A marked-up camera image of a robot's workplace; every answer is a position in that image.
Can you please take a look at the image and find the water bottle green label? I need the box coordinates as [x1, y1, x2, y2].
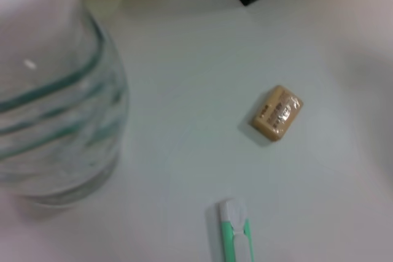
[0, 0, 130, 210]

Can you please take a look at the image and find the tan eraser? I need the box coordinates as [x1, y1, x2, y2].
[250, 85, 305, 142]

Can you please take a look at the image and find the mint green utility knife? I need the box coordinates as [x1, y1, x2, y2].
[217, 199, 255, 262]

